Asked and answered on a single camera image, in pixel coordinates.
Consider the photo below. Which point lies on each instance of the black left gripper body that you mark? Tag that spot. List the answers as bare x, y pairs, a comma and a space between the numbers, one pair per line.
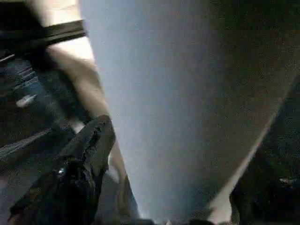
18, 28

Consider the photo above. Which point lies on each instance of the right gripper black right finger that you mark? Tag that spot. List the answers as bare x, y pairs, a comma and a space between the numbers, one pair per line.
269, 201

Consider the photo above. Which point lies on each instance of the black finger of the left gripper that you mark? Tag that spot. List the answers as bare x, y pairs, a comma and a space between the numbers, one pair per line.
68, 31

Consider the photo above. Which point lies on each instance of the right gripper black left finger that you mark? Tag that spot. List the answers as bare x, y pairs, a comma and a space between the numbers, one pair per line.
75, 178

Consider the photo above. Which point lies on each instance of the white plastic table top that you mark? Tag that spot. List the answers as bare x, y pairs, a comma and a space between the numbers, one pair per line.
77, 70

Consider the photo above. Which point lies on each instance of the black glossy mat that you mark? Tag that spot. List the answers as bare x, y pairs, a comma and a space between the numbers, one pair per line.
35, 117

